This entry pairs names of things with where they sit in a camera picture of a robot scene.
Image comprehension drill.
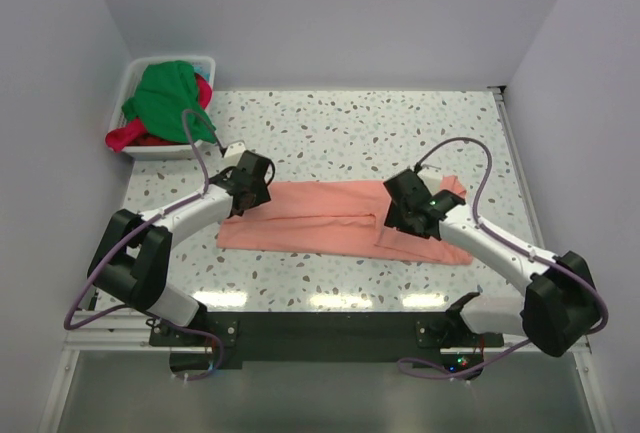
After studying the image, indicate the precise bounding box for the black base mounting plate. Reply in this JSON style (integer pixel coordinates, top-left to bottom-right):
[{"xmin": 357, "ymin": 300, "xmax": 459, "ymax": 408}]
[{"xmin": 146, "ymin": 312, "xmax": 504, "ymax": 373}]

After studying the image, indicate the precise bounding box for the green t shirt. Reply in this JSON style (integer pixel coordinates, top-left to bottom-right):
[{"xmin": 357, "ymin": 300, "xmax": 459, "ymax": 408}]
[{"xmin": 121, "ymin": 60, "xmax": 217, "ymax": 144}]

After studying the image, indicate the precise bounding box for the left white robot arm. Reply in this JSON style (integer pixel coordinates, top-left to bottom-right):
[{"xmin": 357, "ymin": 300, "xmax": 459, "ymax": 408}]
[{"xmin": 88, "ymin": 151, "xmax": 275, "ymax": 345}]

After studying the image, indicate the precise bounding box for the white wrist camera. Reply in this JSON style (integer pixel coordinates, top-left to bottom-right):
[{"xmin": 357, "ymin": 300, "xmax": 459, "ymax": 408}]
[
  {"xmin": 417, "ymin": 166, "xmax": 443, "ymax": 195},
  {"xmin": 222, "ymin": 140, "xmax": 246, "ymax": 160}
]

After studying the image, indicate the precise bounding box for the salmon pink t shirt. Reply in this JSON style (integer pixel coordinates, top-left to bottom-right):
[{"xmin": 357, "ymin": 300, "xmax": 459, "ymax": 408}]
[{"xmin": 217, "ymin": 180, "xmax": 473, "ymax": 266}]

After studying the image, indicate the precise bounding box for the red t shirt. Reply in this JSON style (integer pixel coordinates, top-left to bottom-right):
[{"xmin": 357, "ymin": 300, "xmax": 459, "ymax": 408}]
[{"xmin": 105, "ymin": 73, "xmax": 213, "ymax": 153}]

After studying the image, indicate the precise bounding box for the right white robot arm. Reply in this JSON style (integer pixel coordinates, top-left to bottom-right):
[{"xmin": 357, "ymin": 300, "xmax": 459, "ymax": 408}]
[{"xmin": 383, "ymin": 169, "xmax": 608, "ymax": 357}]

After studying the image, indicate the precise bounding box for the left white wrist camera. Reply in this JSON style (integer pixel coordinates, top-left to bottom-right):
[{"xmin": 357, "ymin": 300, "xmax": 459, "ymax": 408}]
[{"xmin": 222, "ymin": 140, "xmax": 246, "ymax": 160}]

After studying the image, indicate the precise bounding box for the white laundry basket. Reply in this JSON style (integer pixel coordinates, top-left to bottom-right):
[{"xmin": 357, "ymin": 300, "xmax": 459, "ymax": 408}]
[{"xmin": 105, "ymin": 55, "xmax": 216, "ymax": 161}]

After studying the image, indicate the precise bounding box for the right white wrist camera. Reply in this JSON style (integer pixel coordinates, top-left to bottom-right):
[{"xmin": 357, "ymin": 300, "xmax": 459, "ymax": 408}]
[{"xmin": 417, "ymin": 166, "xmax": 443, "ymax": 195}]

